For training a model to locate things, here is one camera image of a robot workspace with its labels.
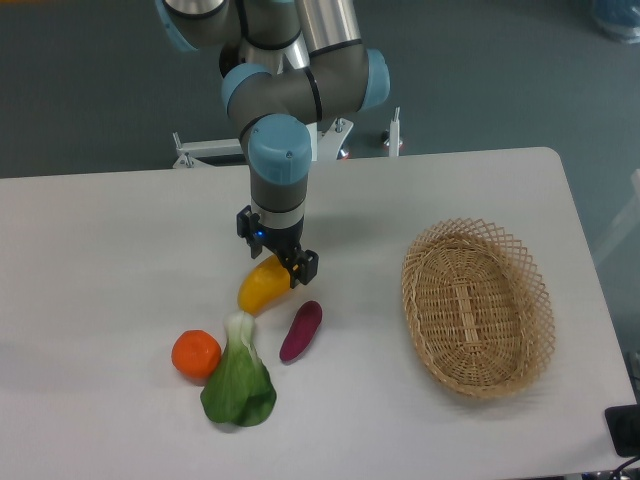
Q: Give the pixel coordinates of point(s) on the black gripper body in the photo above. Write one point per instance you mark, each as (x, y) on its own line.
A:
(284, 243)

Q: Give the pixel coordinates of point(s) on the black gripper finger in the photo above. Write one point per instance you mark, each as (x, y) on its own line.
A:
(301, 265)
(249, 229)

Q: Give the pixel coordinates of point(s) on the yellow mango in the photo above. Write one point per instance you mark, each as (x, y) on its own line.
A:
(266, 283)

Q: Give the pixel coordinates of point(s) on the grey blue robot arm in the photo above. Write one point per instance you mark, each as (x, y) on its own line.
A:
(297, 63)

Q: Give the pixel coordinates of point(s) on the purple sweet potato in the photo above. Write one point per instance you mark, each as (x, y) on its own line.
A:
(306, 323)

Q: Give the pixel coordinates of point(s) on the orange tangerine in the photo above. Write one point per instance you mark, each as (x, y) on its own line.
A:
(196, 354)

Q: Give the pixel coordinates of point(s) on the green bok choy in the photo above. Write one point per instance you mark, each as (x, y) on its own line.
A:
(240, 391)

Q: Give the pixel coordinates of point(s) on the woven wicker basket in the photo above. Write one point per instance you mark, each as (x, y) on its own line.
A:
(477, 309)

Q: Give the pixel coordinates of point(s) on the black device at edge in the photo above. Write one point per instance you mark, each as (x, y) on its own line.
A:
(623, 425)

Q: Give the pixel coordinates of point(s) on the blue bag in corner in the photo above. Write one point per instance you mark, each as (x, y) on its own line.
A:
(619, 19)

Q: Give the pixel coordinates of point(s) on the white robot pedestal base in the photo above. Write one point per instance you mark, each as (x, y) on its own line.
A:
(326, 145)

